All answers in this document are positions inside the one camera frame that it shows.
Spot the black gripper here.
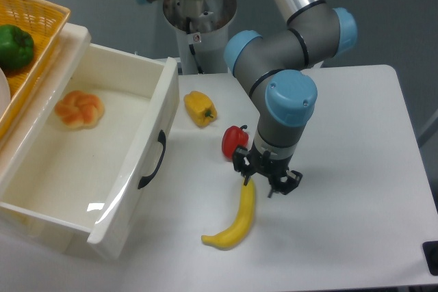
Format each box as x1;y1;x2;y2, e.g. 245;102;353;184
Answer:
232;140;303;198

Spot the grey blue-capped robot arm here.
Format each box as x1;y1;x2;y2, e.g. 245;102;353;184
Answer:
136;0;357;195

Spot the red toy bell pepper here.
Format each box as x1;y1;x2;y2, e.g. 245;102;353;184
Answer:
222;125;249;160

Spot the yellow toy banana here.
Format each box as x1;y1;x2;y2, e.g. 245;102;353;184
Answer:
201;179;256;250

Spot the yellow toy bell pepper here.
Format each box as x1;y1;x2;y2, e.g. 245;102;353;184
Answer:
183;91;218;128

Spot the black object at table corner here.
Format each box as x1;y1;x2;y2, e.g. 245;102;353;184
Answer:
422;241;438;276

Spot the orange toy bread roll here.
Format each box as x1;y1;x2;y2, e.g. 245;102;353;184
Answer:
54;90;105;129

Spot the yellow woven basket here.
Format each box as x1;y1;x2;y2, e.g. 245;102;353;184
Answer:
1;0;70;137

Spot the green toy bell pepper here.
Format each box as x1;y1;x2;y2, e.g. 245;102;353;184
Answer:
1;24;34;70

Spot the black top drawer handle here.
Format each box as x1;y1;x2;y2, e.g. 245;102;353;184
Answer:
137;129;167;190

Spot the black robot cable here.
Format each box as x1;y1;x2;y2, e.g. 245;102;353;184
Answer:
185;16;206;75

